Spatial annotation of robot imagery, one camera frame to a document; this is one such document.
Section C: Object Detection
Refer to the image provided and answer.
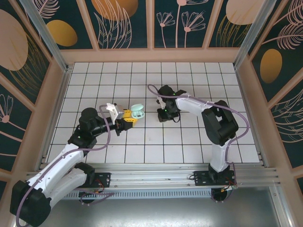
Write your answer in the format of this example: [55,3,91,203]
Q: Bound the earbuds charging case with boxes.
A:
[130,104,146,119]

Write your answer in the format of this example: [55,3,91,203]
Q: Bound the grey metal sheet panel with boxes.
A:
[45,198,285,227]

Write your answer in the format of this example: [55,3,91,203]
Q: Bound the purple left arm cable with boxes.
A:
[15,104,116,227]

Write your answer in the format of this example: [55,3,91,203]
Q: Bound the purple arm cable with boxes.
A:
[15,104,116,227]
[147,84,250,187]

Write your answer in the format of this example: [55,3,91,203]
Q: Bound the aluminium side rail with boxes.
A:
[235,67,293,227]
[11,67,71,227]

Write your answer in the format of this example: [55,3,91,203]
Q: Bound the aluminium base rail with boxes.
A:
[26,162,281,190]

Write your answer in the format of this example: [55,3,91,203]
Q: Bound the perforated metal cable duct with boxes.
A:
[60,190,215,200]

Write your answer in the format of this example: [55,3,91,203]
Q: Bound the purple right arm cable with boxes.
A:
[147,84,250,187]

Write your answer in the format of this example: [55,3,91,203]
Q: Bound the aluminium corner post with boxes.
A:
[18,0,73,73]
[233,0,277,69]

